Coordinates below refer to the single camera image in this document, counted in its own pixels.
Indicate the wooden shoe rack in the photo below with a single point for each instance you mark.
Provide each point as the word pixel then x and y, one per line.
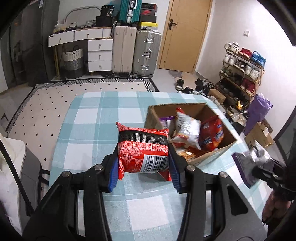
pixel 240 75

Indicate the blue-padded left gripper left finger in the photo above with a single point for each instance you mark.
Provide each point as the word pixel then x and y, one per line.
pixel 73 207

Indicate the teal suitcase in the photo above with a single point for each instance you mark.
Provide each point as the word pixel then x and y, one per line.
pixel 129 11

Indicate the white drawer desk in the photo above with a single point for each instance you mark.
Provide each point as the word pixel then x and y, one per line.
pixel 96 43

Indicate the silver suitcase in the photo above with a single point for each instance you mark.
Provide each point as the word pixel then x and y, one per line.
pixel 146 53

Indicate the white red chips bag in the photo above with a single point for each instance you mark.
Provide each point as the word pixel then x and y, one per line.
pixel 187 130

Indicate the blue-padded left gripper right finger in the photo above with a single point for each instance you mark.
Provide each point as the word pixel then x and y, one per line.
pixel 215 207

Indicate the red snack packet with barcode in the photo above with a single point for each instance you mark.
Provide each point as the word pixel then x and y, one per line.
pixel 142 150

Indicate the dotted beige rug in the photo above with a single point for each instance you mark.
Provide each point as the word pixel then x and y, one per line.
pixel 38 120

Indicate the orange noodle snack bag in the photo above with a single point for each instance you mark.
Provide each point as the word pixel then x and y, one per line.
pixel 191 156

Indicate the woven laundry basket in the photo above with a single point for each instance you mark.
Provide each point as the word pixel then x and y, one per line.
pixel 74 63

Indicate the purple grape candy bag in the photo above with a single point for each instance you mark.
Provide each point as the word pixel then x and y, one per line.
pixel 168 122

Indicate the silver purple snack bag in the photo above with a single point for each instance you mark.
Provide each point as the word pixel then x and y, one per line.
pixel 254 165

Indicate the small cardboard box on floor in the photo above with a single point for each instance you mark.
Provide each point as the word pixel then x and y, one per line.
pixel 259 133

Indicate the SF cardboard box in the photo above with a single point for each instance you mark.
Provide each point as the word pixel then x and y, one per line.
pixel 199 111

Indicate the beige suitcase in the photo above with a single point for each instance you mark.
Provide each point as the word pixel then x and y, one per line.
pixel 123 49

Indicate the person's right hand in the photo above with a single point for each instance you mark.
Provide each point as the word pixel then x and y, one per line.
pixel 275 207

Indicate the yellow black shoebox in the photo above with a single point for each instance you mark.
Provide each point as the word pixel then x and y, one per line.
pixel 148 26

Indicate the wooden door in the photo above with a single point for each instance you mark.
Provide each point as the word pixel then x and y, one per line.
pixel 184 33

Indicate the red blue snack bag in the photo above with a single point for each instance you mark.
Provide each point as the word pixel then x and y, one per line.
pixel 211 134

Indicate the teal plaid tablecloth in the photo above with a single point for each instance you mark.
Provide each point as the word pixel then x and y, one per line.
pixel 141 206

